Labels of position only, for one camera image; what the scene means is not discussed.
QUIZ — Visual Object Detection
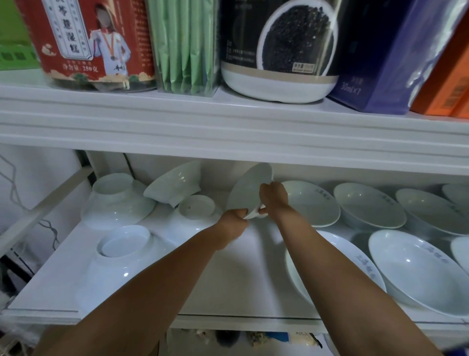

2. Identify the person's left hand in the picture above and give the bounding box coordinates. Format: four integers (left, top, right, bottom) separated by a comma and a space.
217, 208, 250, 245

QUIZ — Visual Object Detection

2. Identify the white shelf unit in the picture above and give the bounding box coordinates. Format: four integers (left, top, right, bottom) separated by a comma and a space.
0, 68, 469, 356

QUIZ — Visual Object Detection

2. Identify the group of printed white bowls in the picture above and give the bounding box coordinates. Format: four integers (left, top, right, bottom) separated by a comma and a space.
280, 180, 469, 317

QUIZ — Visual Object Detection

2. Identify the red round tin canister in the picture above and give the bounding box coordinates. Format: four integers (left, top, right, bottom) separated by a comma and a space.
14, 0, 157, 93

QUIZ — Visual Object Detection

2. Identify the person's right hand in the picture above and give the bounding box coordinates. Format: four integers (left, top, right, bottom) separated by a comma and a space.
258, 181, 291, 218

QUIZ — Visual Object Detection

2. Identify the plain white ceramic bowl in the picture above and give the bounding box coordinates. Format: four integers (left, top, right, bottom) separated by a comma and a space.
160, 194, 228, 247
74, 225, 177, 309
143, 160, 202, 208
226, 162, 275, 220
81, 173, 157, 231

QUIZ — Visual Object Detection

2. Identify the person's left forearm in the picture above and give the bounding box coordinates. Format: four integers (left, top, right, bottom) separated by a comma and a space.
32, 224, 242, 356

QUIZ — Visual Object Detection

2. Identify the green cardboard box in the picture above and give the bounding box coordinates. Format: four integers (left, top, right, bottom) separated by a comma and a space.
0, 0, 42, 71

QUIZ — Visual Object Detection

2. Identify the orange cardboard box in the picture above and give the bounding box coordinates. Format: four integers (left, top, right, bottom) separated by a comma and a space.
409, 35, 469, 119

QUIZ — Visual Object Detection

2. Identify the purple wrapped box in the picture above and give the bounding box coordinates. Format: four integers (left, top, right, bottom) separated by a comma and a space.
326, 0, 469, 116

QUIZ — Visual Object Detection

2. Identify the clear container of green sachets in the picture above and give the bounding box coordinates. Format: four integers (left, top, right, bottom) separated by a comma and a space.
146, 0, 222, 98

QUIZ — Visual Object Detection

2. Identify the person's right forearm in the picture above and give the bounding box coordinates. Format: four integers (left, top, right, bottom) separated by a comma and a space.
269, 204, 446, 356

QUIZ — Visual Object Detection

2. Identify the black and white round jar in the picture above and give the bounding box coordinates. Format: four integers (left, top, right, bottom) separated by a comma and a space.
219, 0, 342, 103

